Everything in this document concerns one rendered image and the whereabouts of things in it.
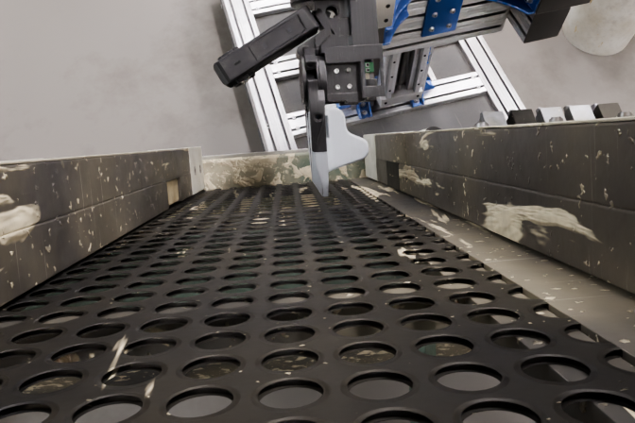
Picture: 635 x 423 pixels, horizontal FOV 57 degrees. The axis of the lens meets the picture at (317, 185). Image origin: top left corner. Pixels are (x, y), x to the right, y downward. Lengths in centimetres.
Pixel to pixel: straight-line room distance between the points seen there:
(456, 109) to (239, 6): 88
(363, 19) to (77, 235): 35
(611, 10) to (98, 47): 197
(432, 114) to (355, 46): 139
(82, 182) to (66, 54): 218
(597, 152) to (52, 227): 30
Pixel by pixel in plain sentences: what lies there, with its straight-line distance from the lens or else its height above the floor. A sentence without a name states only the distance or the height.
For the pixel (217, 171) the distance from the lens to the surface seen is 101.
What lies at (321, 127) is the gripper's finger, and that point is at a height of 127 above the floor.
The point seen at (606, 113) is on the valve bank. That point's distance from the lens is 137.
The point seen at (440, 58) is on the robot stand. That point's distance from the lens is 215.
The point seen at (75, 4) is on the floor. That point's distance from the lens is 281.
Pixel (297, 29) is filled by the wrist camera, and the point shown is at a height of 132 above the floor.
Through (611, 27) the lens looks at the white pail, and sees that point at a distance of 255.
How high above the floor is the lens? 173
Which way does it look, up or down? 59 degrees down
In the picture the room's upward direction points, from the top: straight up
